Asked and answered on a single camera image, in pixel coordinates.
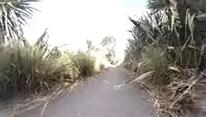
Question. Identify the group of thin trees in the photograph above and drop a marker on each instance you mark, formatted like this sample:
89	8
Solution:
108	48

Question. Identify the grey asphalt path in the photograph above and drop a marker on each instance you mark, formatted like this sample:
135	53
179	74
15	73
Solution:
99	101

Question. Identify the row of flax bushes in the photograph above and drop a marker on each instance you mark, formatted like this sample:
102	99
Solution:
165	47

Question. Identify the row of green grassy bushes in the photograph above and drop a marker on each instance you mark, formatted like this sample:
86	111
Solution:
30	68

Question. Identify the verge with dry flax leaves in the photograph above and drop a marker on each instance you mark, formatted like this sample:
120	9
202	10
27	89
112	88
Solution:
176	97

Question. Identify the verge of dry grass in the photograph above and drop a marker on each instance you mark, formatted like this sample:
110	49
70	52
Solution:
29	103

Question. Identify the cabbage tree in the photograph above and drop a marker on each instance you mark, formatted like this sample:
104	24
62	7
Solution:
9	10

